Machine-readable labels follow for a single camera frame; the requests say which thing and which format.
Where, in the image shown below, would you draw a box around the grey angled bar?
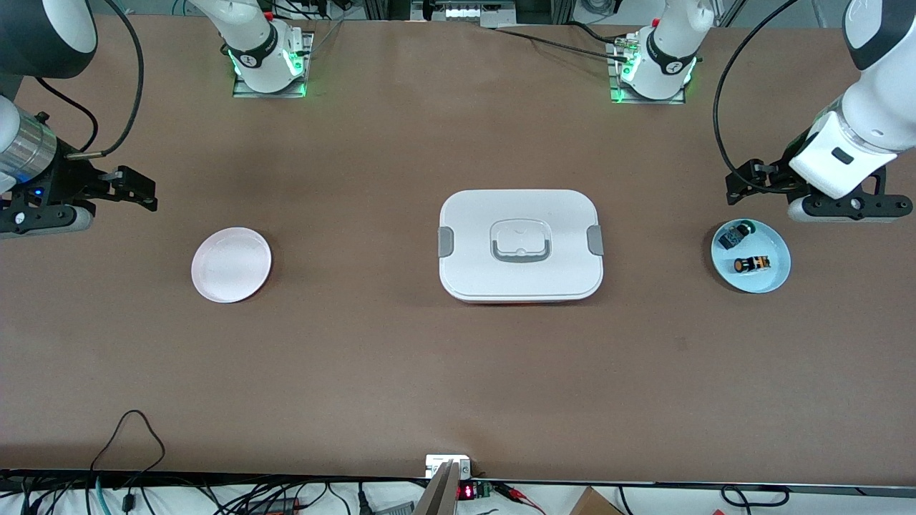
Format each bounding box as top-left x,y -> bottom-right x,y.
411,461 -> 462,515

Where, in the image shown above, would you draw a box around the green push button switch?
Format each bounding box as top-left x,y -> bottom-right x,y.
718,222 -> 757,250

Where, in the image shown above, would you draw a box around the brown cardboard piece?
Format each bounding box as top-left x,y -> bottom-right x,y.
569,486 -> 625,515

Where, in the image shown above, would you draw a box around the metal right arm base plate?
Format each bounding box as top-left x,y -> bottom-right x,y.
232,31 -> 316,99

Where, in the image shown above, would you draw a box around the red clip leads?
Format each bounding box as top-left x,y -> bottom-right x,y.
497,483 -> 546,513

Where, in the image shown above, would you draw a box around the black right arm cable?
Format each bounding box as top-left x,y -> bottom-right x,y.
64,0 -> 145,160
34,76 -> 99,152

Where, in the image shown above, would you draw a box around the light blue round plate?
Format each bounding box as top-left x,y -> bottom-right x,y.
711,219 -> 792,294

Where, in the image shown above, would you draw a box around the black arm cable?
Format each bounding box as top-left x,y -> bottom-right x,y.
64,0 -> 145,160
34,76 -> 99,152
713,0 -> 799,190

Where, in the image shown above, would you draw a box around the aluminium frame rack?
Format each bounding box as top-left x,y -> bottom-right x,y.
361,0 -> 573,29

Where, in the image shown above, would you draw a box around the thin black looped cable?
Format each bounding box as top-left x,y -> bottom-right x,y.
87,409 -> 167,501

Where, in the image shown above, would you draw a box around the black coiled cable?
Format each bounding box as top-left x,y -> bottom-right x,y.
719,485 -> 791,509

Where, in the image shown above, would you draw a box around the white mount block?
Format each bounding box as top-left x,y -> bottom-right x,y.
425,454 -> 473,480

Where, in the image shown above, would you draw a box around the black cables on table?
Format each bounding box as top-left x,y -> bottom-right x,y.
494,25 -> 638,62

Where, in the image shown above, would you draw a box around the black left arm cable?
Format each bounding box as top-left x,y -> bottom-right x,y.
713,0 -> 799,190

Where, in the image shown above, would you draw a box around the pink round plate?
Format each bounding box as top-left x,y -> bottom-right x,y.
190,227 -> 273,304

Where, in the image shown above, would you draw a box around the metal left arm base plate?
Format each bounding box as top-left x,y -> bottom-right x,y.
607,36 -> 688,105

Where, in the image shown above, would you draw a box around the white lidded lunch box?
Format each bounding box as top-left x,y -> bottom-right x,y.
437,189 -> 605,305

